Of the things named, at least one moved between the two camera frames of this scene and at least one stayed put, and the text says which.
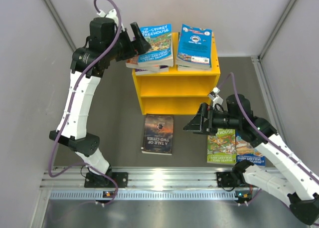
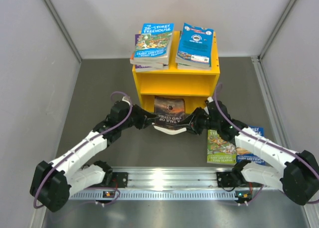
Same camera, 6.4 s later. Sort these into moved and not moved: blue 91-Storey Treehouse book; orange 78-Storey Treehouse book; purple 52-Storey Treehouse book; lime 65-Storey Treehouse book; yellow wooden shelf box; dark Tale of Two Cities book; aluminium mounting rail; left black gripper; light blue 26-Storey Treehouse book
Moved: purple 52-Storey Treehouse book; dark Tale of Two Cities book; orange 78-Storey Treehouse book; left black gripper
Not moved: aluminium mounting rail; yellow wooden shelf box; lime 65-Storey Treehouse book; blue 91-Storey Treehouse book; light blue 26-Storey Treehouse book
